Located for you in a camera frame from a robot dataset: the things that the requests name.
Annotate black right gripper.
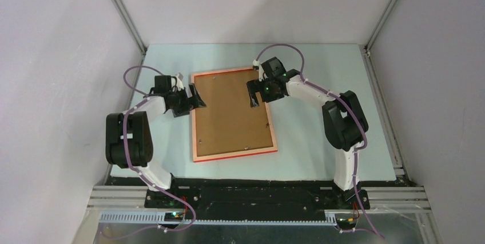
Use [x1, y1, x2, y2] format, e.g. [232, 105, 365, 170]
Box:
[247, 77, 285, 108]

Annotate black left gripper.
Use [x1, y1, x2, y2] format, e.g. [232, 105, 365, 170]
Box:
[169, 83, 206, 118]

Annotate brown backing board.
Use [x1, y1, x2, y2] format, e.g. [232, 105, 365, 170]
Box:
[195, 69, 275, 157]

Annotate orange wooden picture frame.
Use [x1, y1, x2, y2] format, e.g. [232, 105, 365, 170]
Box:
[190, 66, 279, 163]

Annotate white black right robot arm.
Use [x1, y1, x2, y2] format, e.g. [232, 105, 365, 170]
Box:
[247, 57, 368, 209]

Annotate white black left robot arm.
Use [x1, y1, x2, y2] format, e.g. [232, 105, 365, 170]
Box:
[105, 74, 206, 208]

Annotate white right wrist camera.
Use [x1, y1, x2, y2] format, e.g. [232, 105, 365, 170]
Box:
[252, 59, 265, 82]

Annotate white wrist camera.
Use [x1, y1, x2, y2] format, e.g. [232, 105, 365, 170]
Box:
[252, 59, 265, 82]
[171, 73, 185, 91]

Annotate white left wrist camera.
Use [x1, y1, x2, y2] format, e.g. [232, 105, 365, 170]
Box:
[171, 73, 185, 91]

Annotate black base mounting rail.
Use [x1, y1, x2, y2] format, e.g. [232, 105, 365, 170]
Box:
[105, 175, 383, 222]

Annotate grey slotted cable duct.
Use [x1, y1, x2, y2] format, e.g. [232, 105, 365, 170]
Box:
[99, 211, 337, 226]

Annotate aluminium corner post left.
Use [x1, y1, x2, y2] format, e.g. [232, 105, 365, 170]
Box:
[111, 0, 148, 55]

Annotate aluminium corner post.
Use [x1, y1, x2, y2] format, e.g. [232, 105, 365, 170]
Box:
[111, 0, 148, 55]
[364, 0, 400, 52]

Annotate aluminium corner post right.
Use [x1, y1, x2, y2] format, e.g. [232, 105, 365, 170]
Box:
[364, 0, 400, 52]

